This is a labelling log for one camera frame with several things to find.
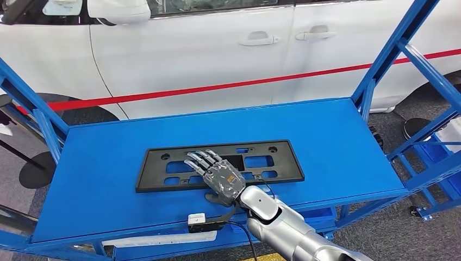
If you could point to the blue metal shelf rack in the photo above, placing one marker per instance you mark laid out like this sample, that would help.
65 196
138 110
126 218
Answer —
443 209
108 162

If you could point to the white car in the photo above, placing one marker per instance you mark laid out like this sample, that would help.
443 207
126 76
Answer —
180 54

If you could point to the black round stanchion base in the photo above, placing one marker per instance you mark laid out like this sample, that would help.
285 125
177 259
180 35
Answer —
414 128

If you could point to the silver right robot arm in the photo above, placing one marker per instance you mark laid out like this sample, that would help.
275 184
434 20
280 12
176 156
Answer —
288 227

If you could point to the black plastic licence plate frame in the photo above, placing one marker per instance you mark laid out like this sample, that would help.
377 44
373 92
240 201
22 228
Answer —
288 169

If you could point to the thin black pole stanchion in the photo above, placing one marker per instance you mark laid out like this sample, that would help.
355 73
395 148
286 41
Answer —
36 173

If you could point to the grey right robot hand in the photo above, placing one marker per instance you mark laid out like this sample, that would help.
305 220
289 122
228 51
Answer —
223 180

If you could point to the black ribbed wheel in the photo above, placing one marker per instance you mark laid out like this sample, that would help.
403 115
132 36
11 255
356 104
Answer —
376 138

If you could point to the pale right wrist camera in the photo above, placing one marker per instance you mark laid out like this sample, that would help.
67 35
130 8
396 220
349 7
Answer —
196 218

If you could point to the red barrier belt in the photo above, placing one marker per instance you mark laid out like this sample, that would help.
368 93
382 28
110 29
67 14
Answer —
216 87

